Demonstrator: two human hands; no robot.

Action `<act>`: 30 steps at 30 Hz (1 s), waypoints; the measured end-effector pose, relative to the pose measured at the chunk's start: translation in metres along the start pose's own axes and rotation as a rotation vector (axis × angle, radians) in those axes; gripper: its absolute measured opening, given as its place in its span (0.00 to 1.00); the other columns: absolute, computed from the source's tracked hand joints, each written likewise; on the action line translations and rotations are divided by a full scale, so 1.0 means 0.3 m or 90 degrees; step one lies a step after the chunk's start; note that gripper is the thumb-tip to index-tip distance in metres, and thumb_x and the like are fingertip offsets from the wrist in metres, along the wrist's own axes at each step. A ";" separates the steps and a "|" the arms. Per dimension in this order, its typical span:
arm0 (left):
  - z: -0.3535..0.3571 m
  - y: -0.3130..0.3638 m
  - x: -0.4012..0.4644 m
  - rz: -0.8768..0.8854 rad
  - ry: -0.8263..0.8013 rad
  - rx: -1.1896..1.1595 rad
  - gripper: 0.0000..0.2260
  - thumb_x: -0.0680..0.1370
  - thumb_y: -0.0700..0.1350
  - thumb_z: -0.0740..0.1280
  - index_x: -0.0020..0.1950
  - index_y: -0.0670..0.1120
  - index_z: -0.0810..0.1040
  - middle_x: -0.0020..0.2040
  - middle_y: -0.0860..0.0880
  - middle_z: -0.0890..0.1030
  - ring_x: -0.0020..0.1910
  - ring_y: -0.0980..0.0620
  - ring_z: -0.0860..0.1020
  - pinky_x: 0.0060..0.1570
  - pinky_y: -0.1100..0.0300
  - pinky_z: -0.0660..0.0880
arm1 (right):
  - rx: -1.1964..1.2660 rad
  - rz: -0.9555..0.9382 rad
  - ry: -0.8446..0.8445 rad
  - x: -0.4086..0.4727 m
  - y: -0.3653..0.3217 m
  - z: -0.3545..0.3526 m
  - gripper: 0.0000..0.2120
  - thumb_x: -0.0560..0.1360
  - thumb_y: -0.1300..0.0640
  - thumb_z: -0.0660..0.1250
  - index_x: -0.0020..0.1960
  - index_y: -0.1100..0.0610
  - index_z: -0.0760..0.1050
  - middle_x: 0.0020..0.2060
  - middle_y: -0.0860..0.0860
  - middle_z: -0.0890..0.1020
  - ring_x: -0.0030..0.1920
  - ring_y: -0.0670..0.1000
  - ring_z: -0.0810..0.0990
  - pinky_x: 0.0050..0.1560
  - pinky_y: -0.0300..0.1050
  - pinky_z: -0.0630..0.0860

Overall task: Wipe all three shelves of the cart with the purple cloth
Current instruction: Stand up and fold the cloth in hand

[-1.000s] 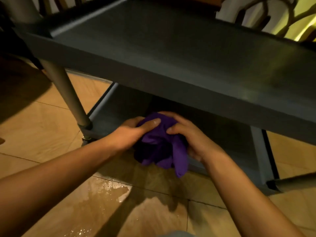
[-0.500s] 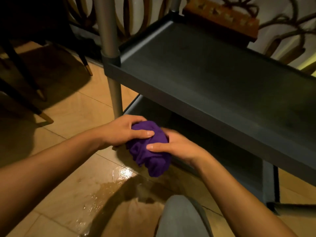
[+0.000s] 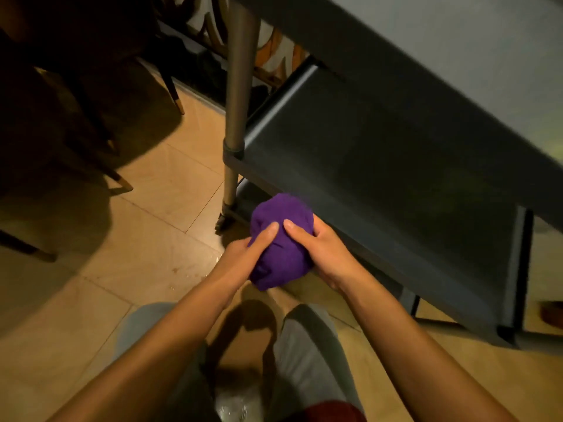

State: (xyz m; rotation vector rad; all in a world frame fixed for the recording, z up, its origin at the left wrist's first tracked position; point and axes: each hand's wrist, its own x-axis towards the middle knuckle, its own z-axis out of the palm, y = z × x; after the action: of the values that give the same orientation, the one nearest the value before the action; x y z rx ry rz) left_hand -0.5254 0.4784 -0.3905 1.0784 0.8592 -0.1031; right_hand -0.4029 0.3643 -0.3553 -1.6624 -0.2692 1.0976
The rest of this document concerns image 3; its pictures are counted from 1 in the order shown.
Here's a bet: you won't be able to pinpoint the person's left forearm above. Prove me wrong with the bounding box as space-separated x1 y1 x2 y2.
46 273 240 422

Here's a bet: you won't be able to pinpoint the dark wooden chair leg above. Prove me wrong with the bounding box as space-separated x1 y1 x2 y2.
0 230 58 263

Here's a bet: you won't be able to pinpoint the purple cloth bundle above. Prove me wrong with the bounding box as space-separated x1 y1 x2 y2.
247 193 316 292

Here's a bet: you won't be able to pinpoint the person's grey trousers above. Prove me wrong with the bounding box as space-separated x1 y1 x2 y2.
112 302 366 422

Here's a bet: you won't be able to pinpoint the person's right forearm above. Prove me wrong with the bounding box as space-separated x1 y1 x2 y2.
341 273 520 422

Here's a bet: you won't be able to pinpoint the person's right hand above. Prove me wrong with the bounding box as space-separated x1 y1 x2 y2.
283 214 362 293

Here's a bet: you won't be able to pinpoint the person's left hand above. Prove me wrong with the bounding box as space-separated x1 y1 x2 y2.
211 222 280 293

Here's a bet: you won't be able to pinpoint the grey metal shelf trolley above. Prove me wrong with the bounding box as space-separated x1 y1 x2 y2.
215 0 563 350

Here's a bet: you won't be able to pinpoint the patterned orange white panel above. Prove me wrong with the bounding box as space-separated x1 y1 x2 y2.
155 0 308 88

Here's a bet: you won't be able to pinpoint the brown round object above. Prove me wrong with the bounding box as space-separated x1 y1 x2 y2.
540 301 563 330

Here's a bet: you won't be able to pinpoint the person's dark red garment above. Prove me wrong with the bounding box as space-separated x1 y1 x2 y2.
303 401 368 422

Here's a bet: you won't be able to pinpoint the dark wooden chair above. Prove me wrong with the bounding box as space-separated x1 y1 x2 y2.
0 0 185 194

